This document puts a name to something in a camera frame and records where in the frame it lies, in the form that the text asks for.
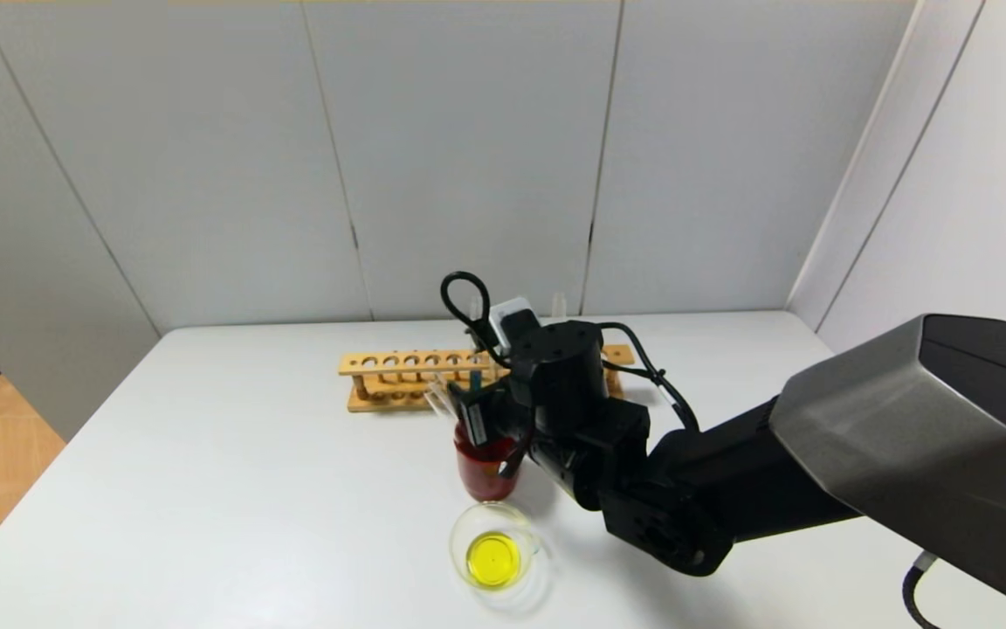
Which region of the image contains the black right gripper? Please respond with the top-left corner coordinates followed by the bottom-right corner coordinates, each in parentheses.
top-left (445, 380), bottom-right (534, 480)

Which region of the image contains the empty glass test tube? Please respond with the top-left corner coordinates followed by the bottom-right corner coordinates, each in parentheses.
top-left (423, 383), bottom-right (460, 422)
top-left (430, 376), bottom-right (465, 418)

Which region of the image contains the glass test tube blue pigment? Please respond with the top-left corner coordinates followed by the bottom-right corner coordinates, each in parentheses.
top-left (468, 299), bottom-right (484, 392)

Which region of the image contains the wooden test tube rack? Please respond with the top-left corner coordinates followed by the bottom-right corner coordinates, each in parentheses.
top-left (339, 345), bottom-right (635, 413)

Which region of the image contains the red plastic cup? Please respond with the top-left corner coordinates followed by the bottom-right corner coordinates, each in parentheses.
top-left (453, 419), bottom-right (523, 502)

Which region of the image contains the clear glass dish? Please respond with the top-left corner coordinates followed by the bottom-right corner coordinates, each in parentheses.
top-left (449, 501), bottom-right (551, 614)

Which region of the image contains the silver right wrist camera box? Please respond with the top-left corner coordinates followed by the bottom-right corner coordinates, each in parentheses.
top-left (487, 297), bottom-right (537, 346)

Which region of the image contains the black camera cable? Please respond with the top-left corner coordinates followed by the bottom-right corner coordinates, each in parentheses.
top-left (440, 271), bottom-right (513, 368)

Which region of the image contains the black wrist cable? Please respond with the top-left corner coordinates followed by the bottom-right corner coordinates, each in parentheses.
top-left (595, 321), bottom-right (701, 433)

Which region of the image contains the black arm base cable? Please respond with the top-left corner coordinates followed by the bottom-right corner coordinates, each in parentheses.
top-left (902, 550), bottom-right (942, 629)

